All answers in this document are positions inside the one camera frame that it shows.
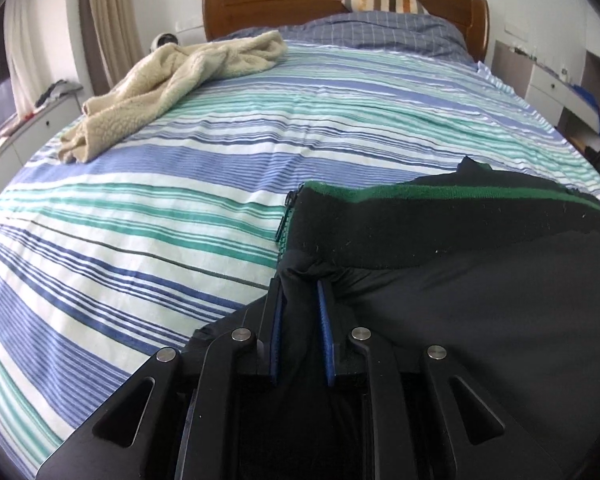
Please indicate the white sheer curtain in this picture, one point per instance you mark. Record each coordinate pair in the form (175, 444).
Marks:
(25, 50)

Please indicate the wooden headboard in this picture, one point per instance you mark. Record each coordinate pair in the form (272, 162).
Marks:
(280, 0)

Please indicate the row of small desk bottles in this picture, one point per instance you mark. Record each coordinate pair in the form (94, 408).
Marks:
(540, 60)

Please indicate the grey-blue checked pillow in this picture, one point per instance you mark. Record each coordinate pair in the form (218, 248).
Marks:
(380, 30)

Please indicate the bed with striped sheet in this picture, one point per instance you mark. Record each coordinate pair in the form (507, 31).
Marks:
(130, 210)

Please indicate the beige curtain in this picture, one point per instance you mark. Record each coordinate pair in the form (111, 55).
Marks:
(112, 30)

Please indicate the white drawer cabinet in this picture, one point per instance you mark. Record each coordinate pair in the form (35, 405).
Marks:
(25, 140)

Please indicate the black puffer jacket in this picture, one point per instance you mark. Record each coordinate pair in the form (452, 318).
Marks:
(455, 285)

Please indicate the white desk with drawer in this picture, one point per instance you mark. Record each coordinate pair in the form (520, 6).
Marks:
(545, 90)

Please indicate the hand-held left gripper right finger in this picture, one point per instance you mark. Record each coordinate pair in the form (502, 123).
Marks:
(326, 340)

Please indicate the clothes pile on cabinet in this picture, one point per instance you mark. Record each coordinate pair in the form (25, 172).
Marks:
(55, 92)

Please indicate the blue cloth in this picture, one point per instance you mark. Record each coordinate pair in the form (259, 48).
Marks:
(595, 105)

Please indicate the cream fleece garment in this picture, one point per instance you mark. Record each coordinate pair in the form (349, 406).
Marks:
(180, 75)

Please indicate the white round fan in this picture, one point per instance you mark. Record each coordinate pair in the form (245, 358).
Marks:
(162, 40)

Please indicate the white wall outlet plate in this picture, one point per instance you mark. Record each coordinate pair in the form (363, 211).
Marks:
(517, 29)

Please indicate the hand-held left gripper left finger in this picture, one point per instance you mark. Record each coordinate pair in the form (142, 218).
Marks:
(276, 340)

